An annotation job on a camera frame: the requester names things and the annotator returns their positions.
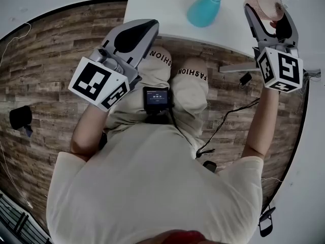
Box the black folding chair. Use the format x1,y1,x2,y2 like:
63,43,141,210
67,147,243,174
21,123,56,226
258,204,276,237

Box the beige printed shorts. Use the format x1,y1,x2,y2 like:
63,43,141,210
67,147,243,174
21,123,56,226
105,51,210,149

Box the person's right forearm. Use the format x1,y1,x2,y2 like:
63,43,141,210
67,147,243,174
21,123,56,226
241,86,280,161

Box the person's beige shirt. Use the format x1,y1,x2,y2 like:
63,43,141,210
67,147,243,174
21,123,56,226
45,123,265,244

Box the person's head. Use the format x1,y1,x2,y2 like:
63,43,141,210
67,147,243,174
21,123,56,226
144,229,211,244

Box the small black box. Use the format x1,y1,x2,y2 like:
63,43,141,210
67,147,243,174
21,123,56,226
239,72,253,86

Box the teal bottle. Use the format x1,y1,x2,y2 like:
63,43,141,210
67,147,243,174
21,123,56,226
186,0,222,28

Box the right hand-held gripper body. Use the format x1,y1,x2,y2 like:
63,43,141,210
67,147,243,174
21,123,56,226
252,41,304,94

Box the black cylindrical pouch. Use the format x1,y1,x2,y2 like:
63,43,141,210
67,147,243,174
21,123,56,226
9,105,34,137

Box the pink textured cup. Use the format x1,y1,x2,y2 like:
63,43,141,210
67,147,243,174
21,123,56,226
244,0,285,21

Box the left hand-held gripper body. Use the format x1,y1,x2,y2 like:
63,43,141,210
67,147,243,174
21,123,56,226
68,48,143,112

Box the black screen device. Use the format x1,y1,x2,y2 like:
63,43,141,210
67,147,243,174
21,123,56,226
143,86,171,115

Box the person's right leg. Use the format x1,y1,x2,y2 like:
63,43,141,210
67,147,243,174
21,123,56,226
182,57,206,70

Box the person's left forearm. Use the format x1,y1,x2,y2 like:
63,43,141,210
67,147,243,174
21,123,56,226
70,103,110,157

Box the long white floor cable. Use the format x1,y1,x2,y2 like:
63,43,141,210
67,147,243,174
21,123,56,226
0,21,33,209

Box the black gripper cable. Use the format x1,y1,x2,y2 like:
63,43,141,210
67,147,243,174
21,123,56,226
195,98,261,160

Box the tangled grey wire bundle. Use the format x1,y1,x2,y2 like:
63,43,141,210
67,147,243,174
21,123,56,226
299,70,322,96

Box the black metal railing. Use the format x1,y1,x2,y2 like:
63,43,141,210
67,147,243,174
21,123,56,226
0,192,53,244

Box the black device cable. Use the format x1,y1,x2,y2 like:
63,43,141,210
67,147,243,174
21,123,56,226
167,103,178,129

